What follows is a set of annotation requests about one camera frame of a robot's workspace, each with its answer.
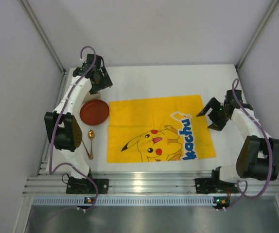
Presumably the yellow pikachu cloth placemat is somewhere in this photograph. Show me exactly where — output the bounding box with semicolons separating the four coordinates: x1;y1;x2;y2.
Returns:
107;95;216;163

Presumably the beige paper cup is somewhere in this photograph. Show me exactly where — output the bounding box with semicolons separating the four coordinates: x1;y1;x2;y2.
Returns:
84;91;101;102

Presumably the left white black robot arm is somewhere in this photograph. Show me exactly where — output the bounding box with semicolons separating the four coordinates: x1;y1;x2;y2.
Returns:
44;54;112;180

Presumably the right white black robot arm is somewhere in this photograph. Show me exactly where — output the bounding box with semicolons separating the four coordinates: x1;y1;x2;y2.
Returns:
195;89;279;194

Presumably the red round plate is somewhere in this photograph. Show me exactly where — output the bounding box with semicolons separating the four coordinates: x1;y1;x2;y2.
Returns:
80;100;109;126

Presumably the gold spoon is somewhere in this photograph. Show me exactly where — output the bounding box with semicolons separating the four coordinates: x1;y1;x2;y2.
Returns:
88;130;95;160

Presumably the gold fork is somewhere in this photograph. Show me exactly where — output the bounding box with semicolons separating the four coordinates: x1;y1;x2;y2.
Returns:
82;140;93;160

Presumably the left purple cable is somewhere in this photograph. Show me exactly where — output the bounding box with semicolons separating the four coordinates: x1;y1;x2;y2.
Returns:
49;45;99;212

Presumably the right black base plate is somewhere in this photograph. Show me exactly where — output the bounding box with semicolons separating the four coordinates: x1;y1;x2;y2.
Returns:
194;178;239;194

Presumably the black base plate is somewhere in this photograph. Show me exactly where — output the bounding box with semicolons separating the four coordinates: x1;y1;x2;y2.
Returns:
66;177;109;194
194;178;239;194

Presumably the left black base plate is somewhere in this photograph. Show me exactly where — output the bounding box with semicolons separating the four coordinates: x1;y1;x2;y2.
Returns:
66;177;109;194

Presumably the aluminium mounting rail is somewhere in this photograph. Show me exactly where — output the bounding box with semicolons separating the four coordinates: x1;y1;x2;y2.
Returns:
22;171;279;195

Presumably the perforated cable duct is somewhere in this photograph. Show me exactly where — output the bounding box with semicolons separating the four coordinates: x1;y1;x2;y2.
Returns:
32;196;230;206

